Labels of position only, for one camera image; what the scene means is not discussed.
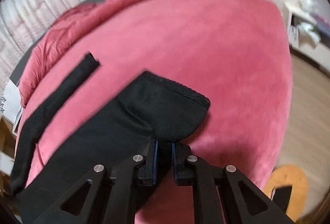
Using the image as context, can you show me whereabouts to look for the white low shelf unit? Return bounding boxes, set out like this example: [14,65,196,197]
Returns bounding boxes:
[283,0,329,72]

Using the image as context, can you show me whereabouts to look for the white patterned curtain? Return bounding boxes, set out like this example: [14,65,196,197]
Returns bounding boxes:
[1,0,79,89]

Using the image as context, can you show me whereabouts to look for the red rumpled duvet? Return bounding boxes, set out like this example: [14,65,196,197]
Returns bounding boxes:
[18,0,146,108]

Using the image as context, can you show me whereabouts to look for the black embroidered pants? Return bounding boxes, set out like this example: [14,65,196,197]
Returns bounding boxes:
[11,54,210,223]

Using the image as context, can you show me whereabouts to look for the pink bed sheet mattress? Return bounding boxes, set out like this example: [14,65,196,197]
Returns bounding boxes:
[17,0,292,223]

